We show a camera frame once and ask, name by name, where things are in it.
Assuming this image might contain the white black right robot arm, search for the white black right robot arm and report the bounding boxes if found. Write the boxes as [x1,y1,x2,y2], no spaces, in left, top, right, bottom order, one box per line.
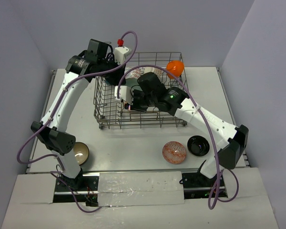
[130,72,249,187]

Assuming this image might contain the white bowl red diamond pattern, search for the white bowl red diamond pattern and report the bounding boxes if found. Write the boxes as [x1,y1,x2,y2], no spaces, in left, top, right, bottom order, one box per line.
[125,68,144,80]

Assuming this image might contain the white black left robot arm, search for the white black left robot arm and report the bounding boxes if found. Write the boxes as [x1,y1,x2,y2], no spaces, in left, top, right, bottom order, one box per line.
[31,39,132,190]

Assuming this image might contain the pale green bowl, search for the pale green bowl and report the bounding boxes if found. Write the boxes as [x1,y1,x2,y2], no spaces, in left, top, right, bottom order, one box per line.
[125,78,141,91]

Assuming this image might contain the black bowl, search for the black bowl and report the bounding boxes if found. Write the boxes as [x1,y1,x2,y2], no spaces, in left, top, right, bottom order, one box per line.
[187,135,210,157]

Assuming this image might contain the orange diamond pattern bowl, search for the orange diamond pattern bowl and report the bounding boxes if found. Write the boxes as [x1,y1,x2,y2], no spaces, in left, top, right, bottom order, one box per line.
[162,141,186,165]

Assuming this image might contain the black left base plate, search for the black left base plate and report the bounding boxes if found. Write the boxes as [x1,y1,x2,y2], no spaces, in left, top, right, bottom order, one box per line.
[53,176,99,207]

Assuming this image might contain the orange floral pattern bowl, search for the orange floral pattern bowl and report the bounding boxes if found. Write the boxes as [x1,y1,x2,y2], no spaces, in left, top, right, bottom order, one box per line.
[124,103,131,111]

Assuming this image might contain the grey wire dish rack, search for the grey wire dish rack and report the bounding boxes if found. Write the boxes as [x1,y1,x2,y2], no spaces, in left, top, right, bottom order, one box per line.
[93,52,187,130]

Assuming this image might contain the grey geometric pattern bowl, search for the grey geometric pattern bowl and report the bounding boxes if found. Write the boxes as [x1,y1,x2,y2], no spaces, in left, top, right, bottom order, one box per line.
[143,67,163,78]

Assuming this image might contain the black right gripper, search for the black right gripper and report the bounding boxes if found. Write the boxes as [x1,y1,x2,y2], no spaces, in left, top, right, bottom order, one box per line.
[124,89,156,113]

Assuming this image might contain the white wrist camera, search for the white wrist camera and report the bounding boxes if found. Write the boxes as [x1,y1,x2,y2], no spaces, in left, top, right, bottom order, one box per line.
[114,85,133,105]
[113,39,132,65]

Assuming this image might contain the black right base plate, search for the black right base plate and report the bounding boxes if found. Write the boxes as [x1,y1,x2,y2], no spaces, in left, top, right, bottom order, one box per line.
[179,172,216,199]

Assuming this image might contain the plain white bowl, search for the plain white bowl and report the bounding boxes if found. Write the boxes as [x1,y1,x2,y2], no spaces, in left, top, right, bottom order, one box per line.
[166,60,184,77]

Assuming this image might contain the grey taped cover panel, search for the grey taped cover panel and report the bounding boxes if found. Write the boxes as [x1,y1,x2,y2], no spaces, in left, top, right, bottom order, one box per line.
[98,171,184,207]

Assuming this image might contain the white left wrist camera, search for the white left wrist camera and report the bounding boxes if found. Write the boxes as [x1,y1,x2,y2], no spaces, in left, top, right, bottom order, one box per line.
[113,39,132,65]

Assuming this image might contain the dark bowl beige inside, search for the dark bowl beige inside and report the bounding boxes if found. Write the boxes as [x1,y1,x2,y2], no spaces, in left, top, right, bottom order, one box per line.
[73,142,90,166]

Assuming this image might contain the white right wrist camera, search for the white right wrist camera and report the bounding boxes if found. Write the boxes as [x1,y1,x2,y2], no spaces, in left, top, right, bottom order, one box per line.
[114,85,133,105]

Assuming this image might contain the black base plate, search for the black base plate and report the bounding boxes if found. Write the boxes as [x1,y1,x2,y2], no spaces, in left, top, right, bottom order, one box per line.
[179,172,216,199]
[53,176,99,207]

